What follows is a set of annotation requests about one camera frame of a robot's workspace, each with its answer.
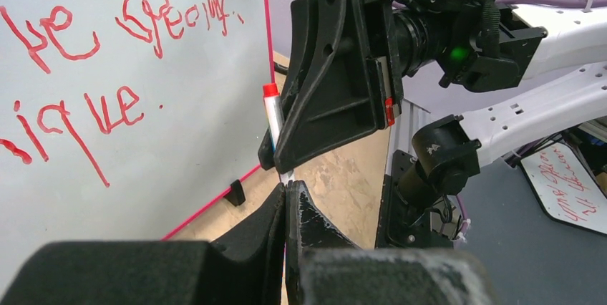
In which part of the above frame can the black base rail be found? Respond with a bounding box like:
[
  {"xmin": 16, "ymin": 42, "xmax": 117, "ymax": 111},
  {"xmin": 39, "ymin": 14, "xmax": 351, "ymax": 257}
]
[{"xmin": 374, "ymin": 150, "xmax": 454, "ymax": 248}]

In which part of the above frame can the red whiteboard marker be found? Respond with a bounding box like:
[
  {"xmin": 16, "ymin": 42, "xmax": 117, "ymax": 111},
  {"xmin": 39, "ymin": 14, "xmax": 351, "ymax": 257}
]
[{"xmin": 263, "ymin": 83, "xmax": 284, "ymax": 156}]

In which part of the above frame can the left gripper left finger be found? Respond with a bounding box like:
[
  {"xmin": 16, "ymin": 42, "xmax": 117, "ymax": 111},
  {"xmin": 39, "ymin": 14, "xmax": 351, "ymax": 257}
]
[{"xmin": 1, "ymin": 184, "xmax": 285, "ymax": 304}]

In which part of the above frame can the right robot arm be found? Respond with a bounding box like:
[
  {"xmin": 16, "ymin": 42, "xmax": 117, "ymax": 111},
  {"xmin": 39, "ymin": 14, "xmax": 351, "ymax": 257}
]
[{"xmin": 258, "ymin": 0, "xmax": 606, "ymax": 211}]

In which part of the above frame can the black whiteboard easel stand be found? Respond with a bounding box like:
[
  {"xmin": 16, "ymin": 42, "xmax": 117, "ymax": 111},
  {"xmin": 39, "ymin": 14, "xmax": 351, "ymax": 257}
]
[{"xmin": 223, "ymin": 180, "xmax": 246, "ymax": 207}]

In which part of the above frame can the red-framed whiteboard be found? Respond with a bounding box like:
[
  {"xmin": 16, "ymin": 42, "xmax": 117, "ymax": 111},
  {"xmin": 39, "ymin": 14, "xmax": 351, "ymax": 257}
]
[{"xmin": 1, "ymin": 0, "xmax": 273, "ymax": 290}]

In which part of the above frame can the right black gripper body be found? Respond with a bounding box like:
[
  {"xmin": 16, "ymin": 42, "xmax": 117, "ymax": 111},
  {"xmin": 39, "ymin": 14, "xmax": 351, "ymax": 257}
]
[{"xmin": 363, "ymin": 0, "xmax": 402, "ymax": 125}]

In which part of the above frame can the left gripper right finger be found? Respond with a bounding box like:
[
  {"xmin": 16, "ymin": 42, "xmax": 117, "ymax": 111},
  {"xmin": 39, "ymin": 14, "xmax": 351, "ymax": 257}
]
[{"xmin": 285, "ymin": 180, "xmax": 498, "ymax": 304}]

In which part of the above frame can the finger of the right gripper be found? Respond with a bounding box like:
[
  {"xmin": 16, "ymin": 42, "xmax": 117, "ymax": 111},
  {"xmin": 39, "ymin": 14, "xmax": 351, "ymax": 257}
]
[
  {"xmin": 273, "ymin": 0, "xmax": 387, "ymax": 173},
  {"xmin": 258, "ymin": 79, "xmax": 294, "ymax": 171}
]

